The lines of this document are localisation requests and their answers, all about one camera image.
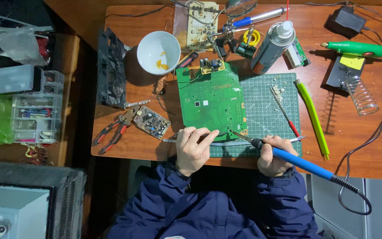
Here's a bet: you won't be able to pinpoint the person's left hand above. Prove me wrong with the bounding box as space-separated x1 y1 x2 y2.
175 127 220 177

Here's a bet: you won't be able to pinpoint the person's right hand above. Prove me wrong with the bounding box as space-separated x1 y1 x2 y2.
257 135 300 178

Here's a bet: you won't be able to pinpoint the thin solder wire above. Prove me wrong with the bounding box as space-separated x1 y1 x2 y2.
163 132 229 160

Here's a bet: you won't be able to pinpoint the blue soldering iron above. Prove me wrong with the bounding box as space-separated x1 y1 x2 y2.
232 130 361 195

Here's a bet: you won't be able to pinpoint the silver tweezers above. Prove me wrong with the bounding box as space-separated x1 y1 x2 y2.
163 135 307 147

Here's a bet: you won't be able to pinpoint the small brown circuit board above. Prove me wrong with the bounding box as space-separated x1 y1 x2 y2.
133 105 172 140

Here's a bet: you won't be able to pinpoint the green cutting mat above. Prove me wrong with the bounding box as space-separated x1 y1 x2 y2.
209 72 303 158

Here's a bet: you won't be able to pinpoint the large green circuit board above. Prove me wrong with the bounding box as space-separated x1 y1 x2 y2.
176 62 249 133

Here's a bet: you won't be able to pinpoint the small metal clip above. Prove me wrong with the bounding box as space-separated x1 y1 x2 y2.
123 99 152 110

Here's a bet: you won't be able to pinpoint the pile of white chips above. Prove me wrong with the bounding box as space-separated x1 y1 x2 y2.
270 75 287 102

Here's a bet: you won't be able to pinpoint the red and black pliers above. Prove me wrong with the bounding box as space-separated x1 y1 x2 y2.
91 106 141 156

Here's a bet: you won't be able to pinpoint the small yellow circuit board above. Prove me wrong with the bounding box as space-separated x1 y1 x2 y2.
200 58 225 75

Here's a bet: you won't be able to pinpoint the black and red tester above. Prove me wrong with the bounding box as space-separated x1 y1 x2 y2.
176 50 200 70

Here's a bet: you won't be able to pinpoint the white cabinet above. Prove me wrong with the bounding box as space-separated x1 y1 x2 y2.
305 173 382 239

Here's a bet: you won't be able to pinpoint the white bowl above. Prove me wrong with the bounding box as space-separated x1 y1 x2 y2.
137 31 181 76

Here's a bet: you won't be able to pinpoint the green board with white block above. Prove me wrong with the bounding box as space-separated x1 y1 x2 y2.
285 37 311 69

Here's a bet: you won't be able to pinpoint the soldering iron stand with spring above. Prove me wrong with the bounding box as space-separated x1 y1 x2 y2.
325 55 380 116

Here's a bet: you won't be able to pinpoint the black fan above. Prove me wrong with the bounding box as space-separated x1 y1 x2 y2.
97 28 127 109

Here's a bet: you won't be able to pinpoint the small board with capacitors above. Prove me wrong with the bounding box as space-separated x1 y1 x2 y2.
235 43 257 60

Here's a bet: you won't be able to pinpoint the silver spray can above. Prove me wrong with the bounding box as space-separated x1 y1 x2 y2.
250 20 296 75

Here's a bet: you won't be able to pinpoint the helping hands magnifier stand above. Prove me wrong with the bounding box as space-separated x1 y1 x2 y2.
207 0 258 61

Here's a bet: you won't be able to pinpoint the beige circuit board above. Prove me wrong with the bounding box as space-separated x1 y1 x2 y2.
186 1 220 52

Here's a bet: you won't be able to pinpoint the yellow solder spool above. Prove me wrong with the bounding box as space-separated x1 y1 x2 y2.
242 29 261 46

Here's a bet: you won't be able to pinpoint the yellow sponge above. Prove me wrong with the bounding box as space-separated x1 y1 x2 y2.
339 53 366 70

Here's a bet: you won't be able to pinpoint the wooden side table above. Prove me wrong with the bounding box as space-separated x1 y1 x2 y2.
0 33 81 167

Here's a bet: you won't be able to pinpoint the green rotary tool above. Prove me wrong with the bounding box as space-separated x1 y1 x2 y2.
320 40 382 59

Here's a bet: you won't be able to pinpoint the blue and silver desoldering pump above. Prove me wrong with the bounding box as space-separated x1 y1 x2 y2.
223 7 285 32

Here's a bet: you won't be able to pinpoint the clear plastic organiser drawers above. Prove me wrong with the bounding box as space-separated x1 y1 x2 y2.
11 69 65 144

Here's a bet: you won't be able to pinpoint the black power adapter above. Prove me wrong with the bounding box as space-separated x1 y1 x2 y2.
324 6 367 38

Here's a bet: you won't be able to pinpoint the black monitor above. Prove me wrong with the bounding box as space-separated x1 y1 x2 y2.
0 161 87 239

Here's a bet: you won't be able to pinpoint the clear plastic box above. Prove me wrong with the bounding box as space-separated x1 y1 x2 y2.
0 64 43 95

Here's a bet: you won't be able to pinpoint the clear plastic bag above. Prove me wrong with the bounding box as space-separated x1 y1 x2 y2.
0 11 54 67

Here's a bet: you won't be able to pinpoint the red-handled screwdriver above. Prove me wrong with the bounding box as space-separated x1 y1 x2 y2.
269 85 301 137

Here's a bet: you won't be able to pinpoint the black soldering iron cable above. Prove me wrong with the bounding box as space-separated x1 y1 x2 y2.
338 106 382 216

